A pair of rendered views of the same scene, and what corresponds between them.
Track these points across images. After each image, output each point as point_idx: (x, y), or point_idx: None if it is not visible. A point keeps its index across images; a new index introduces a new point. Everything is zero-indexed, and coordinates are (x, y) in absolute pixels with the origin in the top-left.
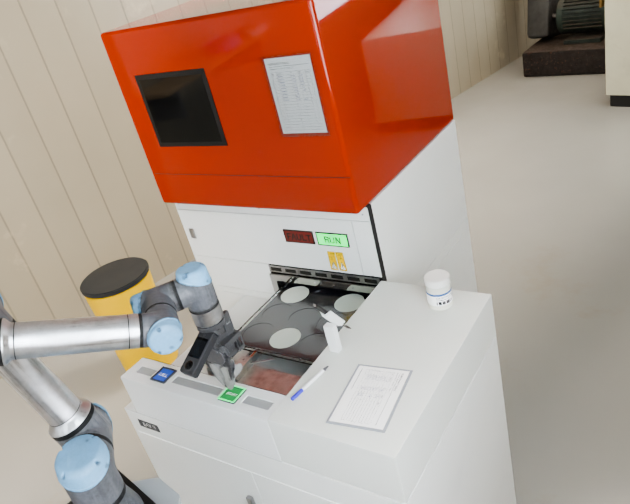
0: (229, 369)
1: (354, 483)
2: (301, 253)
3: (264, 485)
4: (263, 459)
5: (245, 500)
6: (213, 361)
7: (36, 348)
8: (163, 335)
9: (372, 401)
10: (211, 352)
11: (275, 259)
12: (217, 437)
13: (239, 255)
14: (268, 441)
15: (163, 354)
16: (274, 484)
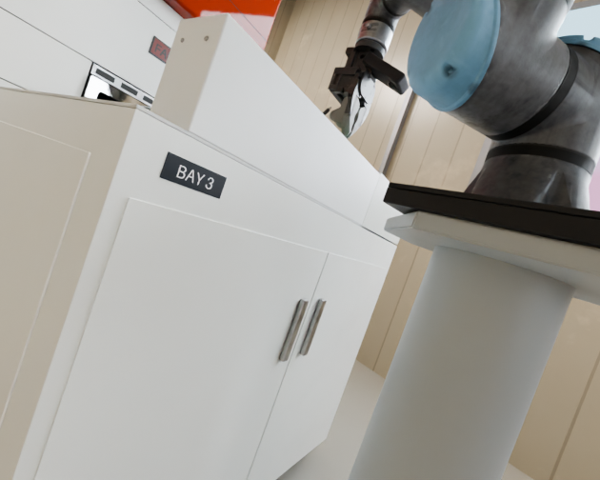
0: (367, 112)
1: (388, 235)
2: (159, 77)
3: (330, 269)
4: (350, 227)
5: (289, 314)
6: (364, 95)
7: None
8: None
9: None
10: (370, 83)
11: (112, 63)
12: (325, 200)
13: (33, 14)
14: (368, 200)
15: None
16: (340, 262)
